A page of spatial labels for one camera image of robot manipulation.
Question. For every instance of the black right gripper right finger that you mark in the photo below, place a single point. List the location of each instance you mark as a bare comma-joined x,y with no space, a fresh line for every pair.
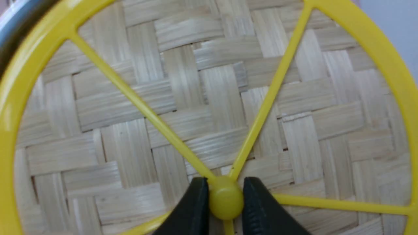
263,215

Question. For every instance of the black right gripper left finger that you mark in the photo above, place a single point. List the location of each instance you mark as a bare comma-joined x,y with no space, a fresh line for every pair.
191,214

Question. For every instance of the yellow rimmed woven bamboo lid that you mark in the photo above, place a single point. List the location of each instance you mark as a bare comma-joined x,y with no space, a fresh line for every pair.
110,108

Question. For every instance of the stainless steel pot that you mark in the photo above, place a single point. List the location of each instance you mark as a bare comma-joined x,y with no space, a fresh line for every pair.
16,22

